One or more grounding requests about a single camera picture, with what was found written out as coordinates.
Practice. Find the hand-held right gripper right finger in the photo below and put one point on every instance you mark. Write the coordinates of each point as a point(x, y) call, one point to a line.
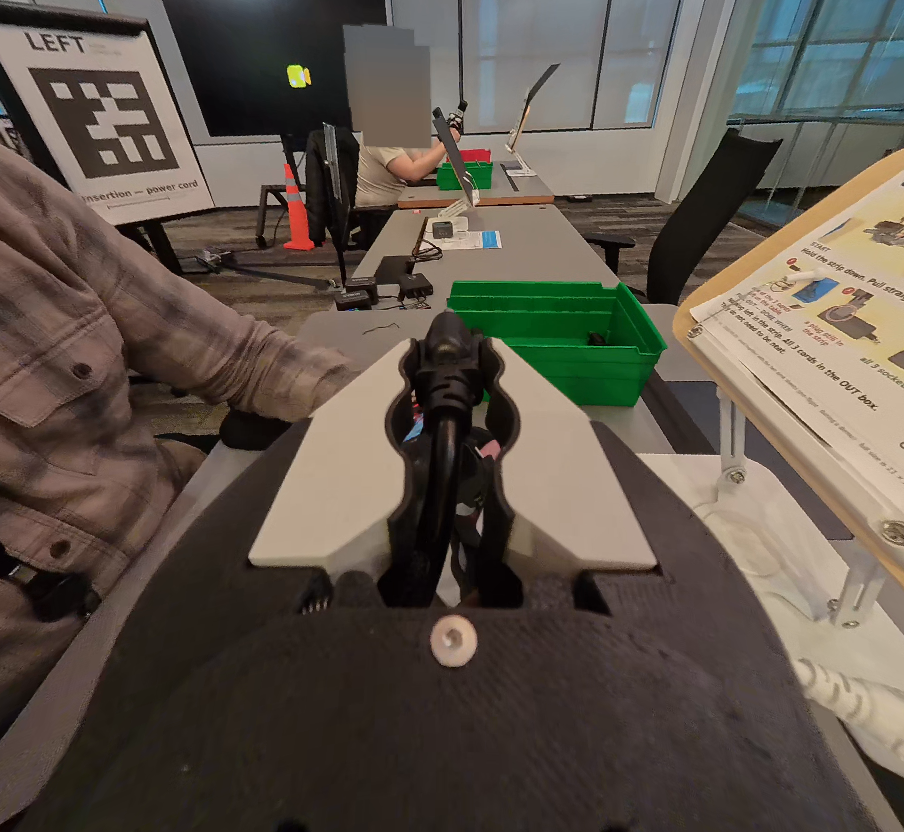
point(586, 493)

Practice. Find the wooden sheet board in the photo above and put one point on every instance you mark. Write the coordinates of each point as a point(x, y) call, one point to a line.
point(727, 267)

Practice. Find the large black display screen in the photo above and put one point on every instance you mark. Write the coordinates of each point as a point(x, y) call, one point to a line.
point(247, 55)

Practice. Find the white stand bracket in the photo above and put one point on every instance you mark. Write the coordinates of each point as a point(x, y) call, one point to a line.
point(731, 444)
point(858, 585)

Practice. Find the tilted clear sheet stand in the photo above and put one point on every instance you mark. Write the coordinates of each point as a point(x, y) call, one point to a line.
point(455, 161)

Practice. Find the brown-edged grey table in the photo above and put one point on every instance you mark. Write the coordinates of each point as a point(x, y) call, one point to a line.
point(494, 193)

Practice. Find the black charger block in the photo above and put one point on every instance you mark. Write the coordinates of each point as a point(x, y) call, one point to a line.
point(357, 295)
point(415, 286)

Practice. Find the tilted sheet board stand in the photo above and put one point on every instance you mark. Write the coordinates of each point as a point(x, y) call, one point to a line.
point(533, 112)

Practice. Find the black chair with jacket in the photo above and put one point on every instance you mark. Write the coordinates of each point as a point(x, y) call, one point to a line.
point(328, 189)

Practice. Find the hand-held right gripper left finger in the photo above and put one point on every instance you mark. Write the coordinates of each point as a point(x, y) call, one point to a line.
point(318, 493)

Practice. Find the marker sign board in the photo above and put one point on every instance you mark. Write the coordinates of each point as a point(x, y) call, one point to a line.
point(106, 119)

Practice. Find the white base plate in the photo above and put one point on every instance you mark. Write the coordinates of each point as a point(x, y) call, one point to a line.
point(812, 627)

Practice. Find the blue white leaflet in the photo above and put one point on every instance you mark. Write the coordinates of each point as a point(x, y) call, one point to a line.
point(481, 240)

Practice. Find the green plastic bin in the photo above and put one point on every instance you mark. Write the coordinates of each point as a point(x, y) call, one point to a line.
point(462, 175)
point(565, 366)

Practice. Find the orange traffic cone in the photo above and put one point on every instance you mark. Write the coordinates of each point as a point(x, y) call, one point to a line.
point(298, 218)

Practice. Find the flat black device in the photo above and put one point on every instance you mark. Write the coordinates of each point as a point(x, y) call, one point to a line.
point(394, 269)

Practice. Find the person's plaid shirt torso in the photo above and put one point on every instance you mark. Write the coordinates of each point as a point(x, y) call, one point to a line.
point(63, 387)

